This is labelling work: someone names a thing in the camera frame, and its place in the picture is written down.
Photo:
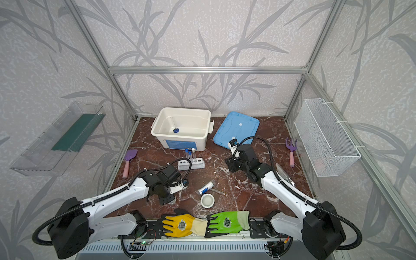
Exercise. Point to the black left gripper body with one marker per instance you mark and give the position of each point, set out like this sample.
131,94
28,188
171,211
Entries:
166,196

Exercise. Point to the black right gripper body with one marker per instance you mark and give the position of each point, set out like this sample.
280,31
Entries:
234,163

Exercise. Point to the white blue label bottle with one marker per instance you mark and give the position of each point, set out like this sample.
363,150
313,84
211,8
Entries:
206,187

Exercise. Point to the white test tube rack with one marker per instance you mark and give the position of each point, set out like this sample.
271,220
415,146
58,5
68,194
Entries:
197,163

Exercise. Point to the test tube cork stopper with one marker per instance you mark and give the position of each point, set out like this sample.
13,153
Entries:
194,154

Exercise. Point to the large white ceramic dish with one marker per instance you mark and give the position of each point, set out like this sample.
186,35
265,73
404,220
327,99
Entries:
207,200

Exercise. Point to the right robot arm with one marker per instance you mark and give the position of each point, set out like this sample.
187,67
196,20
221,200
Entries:
317,225

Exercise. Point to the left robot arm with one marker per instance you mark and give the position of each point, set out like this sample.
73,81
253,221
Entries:
79,223

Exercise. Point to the blue plastic bin lid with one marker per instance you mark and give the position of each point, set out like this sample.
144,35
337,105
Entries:
235,126

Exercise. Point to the metal tongs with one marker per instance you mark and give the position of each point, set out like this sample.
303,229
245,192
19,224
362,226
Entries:
284,175

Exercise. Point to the purple toy shovel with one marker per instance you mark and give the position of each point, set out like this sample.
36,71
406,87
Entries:
130,154

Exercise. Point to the yellow work glove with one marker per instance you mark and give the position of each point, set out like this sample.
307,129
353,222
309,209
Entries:
181,224

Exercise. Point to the white plastic storage bin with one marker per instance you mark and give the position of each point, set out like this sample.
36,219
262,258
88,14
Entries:
194,127

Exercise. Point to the green work glove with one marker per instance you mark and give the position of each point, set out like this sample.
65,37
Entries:
227,222

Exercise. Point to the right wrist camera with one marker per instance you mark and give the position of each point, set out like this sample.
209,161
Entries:
233,146

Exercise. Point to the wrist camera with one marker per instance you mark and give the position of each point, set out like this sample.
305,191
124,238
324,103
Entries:
233,146
183,185

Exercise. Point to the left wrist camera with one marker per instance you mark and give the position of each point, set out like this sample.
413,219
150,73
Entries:
183,185

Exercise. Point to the white wire mesh basket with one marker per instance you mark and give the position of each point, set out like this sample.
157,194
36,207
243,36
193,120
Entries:
329,148

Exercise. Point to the clear wall shelf green mat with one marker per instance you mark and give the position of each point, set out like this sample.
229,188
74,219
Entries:
51,154

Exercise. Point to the aluminium frame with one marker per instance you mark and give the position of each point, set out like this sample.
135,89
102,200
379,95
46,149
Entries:
401,210

